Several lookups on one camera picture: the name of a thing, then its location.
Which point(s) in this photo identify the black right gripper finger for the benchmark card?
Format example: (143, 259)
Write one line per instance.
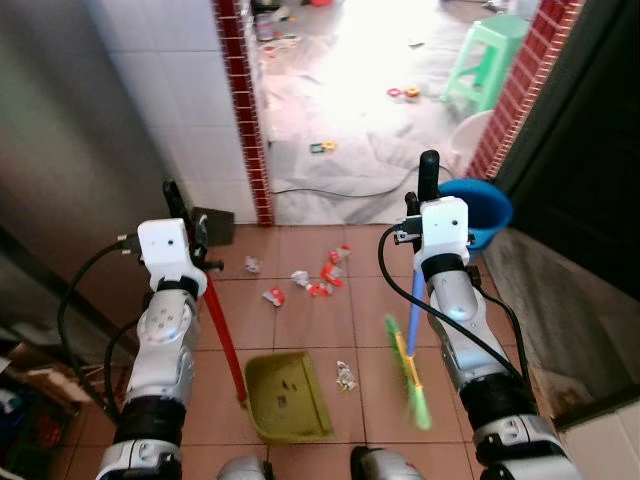
(429, 175)

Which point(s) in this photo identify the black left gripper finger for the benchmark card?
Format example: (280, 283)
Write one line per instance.
(177, 202)

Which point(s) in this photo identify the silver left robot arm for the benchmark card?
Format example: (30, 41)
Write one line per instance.
(160, 360)

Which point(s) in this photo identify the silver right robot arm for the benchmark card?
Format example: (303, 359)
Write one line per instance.
(480, 360)

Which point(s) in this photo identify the dark grey flat plate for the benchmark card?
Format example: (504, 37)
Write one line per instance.
(213, 227)

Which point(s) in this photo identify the small white paper scrap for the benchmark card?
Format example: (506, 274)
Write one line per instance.
(252, 264)

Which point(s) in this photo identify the white plastic basin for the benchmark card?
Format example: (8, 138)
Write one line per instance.
(472, 140)

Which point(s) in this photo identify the blue plastic bucket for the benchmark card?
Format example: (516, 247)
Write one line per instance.
(485, 215)

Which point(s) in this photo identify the red and white wrapper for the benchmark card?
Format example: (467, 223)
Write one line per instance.
(273, 296)

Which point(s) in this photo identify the orange toy block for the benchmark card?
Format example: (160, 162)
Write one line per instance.
(411, 94)

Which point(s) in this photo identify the red square toy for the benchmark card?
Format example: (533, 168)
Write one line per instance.
(396, 93)

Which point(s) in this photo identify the crumpled white paper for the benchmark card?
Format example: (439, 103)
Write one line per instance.
(299, 278)

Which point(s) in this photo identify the small orange toy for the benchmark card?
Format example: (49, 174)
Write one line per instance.
(329, 146)

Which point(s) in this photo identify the green square toy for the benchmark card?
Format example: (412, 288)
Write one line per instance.
(317, 148)

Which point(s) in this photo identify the green plastic stool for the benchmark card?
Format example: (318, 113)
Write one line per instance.
(490, 55)

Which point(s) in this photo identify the stainless steel cabinet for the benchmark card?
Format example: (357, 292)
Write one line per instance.
(60, 120)

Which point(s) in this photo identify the crumpled printed paper ball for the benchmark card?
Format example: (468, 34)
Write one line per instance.
(346, 375)

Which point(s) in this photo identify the brown cardboard piece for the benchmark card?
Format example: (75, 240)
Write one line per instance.
(45, 375)

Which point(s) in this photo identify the grey left robot leg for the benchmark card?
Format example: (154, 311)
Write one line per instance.
(245, 468)

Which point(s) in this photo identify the grey robot leg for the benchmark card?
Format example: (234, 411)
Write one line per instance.
(245, 468)
(385, 465)

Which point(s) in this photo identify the grey right robot leg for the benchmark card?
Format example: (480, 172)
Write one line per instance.
(385, 465)

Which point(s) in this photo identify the black plastic crate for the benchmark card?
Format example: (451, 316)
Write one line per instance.
(40, 440)

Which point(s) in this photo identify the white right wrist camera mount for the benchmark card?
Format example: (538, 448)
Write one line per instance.
(445, 228)

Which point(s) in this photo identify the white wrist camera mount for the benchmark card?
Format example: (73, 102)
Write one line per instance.
(168, 250)
(445, 228)

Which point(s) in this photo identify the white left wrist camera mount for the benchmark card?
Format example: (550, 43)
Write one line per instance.
(168, 250)

